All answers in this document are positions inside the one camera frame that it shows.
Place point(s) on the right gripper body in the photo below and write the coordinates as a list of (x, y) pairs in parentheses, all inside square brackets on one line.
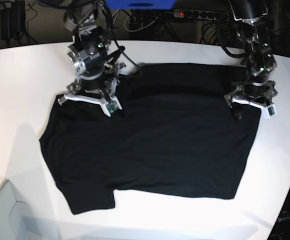
[(97, 86)]

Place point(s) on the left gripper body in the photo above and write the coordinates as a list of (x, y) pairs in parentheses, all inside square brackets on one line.
[(250, 94)]

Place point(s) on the black t-shirt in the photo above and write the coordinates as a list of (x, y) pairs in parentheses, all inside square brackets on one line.
[(175, 135)]

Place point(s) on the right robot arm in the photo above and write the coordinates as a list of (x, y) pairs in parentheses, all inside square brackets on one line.
[(92, 26)]

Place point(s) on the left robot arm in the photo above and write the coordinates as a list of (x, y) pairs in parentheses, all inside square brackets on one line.
[(252, 32)]

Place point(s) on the blue box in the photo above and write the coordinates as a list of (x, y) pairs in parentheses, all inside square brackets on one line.
[(140, 4)]

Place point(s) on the black device on floor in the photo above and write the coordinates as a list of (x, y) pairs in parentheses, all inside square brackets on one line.
[(12, 21)]

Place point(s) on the black power strip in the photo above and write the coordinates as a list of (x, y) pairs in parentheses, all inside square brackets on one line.
[(196, 14)]

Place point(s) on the grey bin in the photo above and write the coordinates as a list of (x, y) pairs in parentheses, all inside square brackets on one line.
[(18, 221)]

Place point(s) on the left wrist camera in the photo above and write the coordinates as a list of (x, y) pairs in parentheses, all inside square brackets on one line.
[(269, 111)]

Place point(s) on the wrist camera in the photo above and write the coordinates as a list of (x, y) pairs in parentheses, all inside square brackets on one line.
[(112, 106), (269, 111)]

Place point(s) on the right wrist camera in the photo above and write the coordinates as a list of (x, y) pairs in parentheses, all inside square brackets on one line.
[(112, 106)]

